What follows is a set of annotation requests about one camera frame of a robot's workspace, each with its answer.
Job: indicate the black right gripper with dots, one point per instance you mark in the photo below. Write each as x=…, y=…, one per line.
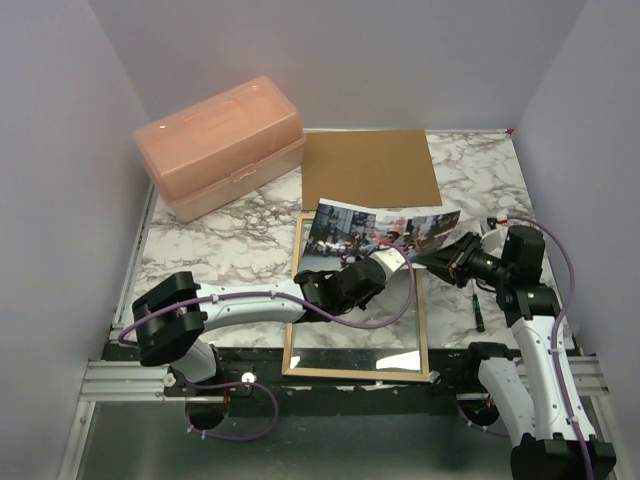
x=451, y=262

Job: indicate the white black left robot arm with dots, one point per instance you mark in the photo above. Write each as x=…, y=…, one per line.
x=170, y=318

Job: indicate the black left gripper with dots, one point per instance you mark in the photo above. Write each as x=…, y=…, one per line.
x=362, y=305

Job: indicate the green black screwdriver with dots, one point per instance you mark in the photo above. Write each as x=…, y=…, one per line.
x=478, y=316

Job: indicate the aluminium front rail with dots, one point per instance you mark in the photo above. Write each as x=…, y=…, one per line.
x=127, y=381

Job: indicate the pink plastic storage box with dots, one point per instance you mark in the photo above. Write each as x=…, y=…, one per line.
x=212, y=153

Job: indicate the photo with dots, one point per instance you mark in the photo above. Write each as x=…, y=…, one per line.
x=341, y=234

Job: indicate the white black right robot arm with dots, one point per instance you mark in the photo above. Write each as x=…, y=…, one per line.
x=551, y=435

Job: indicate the brown backing board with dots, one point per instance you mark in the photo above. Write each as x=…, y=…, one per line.
x=376, y=169

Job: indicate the blue wooden picture frame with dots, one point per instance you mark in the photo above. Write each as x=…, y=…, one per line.
x=395, y=353

